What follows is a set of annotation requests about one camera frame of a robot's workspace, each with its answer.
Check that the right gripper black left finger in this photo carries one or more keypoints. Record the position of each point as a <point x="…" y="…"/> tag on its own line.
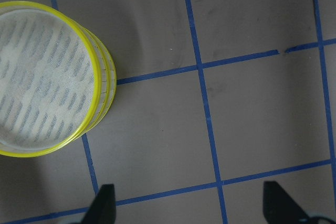
<point x="103" y="207"/>

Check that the yellow steamer layer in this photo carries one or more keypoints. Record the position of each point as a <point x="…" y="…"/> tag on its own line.
<point x="108" y="79"/>
<point x="50" y="80"/>

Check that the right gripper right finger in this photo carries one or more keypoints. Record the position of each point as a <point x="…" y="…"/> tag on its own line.
<point x="279" y="207"/>

